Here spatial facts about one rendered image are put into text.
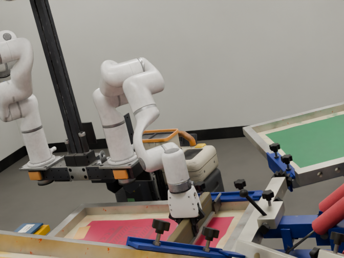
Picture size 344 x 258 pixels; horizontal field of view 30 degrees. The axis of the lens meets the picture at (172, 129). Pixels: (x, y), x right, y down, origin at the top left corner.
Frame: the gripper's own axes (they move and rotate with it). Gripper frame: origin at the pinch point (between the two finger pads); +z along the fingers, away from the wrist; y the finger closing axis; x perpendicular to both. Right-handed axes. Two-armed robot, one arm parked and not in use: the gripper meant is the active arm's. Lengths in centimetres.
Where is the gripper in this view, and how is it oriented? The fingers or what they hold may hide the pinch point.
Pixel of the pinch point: (190, 229)
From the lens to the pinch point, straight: 218.9
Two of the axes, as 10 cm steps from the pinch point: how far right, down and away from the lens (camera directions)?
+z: 2.2, 9.4, 2.8
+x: -3.7, 3.4, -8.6
